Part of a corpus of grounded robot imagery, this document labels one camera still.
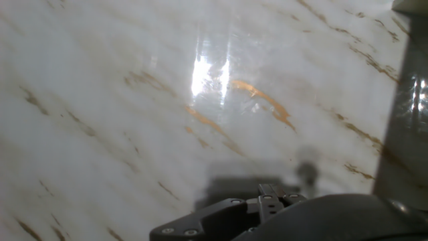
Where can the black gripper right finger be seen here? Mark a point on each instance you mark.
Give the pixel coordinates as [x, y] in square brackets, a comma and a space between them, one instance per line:
[294, 197]

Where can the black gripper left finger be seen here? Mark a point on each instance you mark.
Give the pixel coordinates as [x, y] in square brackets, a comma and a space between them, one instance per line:
[217, 217]

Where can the cream wooden shelf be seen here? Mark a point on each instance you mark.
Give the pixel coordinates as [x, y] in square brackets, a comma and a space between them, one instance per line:
[403, 134]

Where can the marble pattern board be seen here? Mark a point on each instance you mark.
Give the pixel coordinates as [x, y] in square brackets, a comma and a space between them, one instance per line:
[133, 100]

